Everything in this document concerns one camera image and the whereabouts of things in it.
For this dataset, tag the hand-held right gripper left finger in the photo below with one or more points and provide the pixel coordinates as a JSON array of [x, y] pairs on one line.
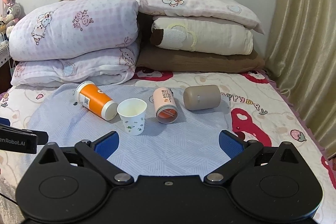
[[106, 146]]

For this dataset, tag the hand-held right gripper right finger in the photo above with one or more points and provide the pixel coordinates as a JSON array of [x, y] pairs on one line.
[[231, 144]]

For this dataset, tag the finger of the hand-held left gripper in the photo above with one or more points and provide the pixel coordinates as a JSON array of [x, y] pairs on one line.
[[42, 138]]

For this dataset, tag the orange and white cup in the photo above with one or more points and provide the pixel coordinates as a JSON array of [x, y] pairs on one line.
[[94, 100]]

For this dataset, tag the taupe cup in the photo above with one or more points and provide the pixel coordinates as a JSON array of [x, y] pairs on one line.
[[202, 98]]

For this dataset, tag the pink cup with orange inside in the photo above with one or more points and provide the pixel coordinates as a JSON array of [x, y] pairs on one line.
[[164, 100]]

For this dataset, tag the white floral paper cup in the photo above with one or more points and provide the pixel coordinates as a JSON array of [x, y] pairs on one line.
[[134, 124]]

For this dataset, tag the light blue quilted mat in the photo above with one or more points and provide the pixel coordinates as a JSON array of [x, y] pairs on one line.
[[170, 142]]

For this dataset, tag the patterned bedside table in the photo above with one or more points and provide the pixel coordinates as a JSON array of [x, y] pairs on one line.
[[3, 54]]

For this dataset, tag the brown pillow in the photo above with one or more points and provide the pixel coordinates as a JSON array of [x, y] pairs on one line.
[[197, 61]]

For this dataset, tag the cream pillow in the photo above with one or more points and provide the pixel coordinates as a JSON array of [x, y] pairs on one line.
[[215, 37]]

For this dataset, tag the pink checked folded quilt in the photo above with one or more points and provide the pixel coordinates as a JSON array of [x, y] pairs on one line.
[[78, 29]]

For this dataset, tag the grey plush rabbit toy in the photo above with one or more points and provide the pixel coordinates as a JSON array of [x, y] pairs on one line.
[[11, 10]]

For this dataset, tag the beige curtain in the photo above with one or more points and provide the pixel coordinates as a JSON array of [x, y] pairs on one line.
[[302, 29]]

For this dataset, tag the pink checked pillow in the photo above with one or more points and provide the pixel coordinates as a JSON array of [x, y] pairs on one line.
[[199, 3]]

